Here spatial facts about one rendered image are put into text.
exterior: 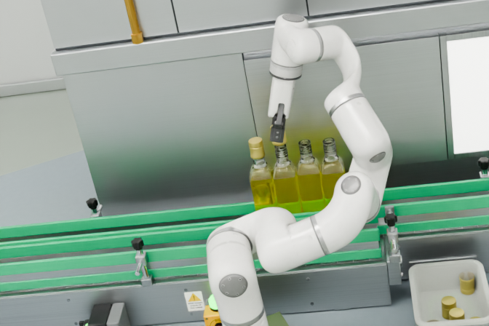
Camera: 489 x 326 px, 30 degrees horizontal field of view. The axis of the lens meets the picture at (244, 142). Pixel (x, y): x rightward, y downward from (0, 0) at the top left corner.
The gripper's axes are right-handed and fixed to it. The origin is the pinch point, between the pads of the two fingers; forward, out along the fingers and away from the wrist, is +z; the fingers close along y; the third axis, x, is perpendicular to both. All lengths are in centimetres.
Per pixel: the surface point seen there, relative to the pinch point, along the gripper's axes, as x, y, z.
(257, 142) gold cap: -4.3, 1.1, 3.6
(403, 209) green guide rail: 32.5, 3.7, 15.1
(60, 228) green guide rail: -53, -3, 39
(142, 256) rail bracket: -28.2, 16.1, 30.1
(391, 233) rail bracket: 29.0, 15.7, 14.5
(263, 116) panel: -3.8, -12.2, 3.4
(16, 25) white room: -161, -308, 121
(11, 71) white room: -165, -308, 152
